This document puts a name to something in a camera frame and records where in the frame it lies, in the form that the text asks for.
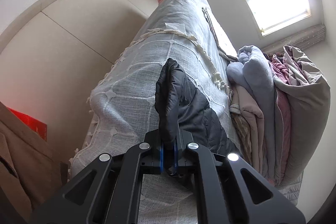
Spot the black puffer jacket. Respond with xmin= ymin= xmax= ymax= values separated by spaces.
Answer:
xmin=155 ymin=58 xmax=240 ymax=176

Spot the grey patterned bed cover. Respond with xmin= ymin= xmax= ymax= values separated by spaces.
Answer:
xmin=64 ymin=0 xmax=305 ymax=223

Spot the beige folded blanket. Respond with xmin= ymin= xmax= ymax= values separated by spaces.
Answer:
xmin=230 ymin=84 xmax=264 ymax=173

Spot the blue-grey folded quilt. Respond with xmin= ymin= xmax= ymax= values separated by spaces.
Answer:
xmin=226 ymin=46 xmax=276 ymax=180

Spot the red box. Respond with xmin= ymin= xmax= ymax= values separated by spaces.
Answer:
xmin=8 ymin=107 xmax=47 ymax=141

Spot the maroon folded quilt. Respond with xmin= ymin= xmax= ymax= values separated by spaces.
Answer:
xmin=270 ymin=55 xmax=291 ymax=185

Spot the brown cloth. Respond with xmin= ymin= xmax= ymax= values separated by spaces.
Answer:
xmin=1 ymin=104 xmax=68 ymax=221

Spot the grey folded duvet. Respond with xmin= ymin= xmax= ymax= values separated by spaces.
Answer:
xmin=273 ymin=46 xmax=330 ymax=188

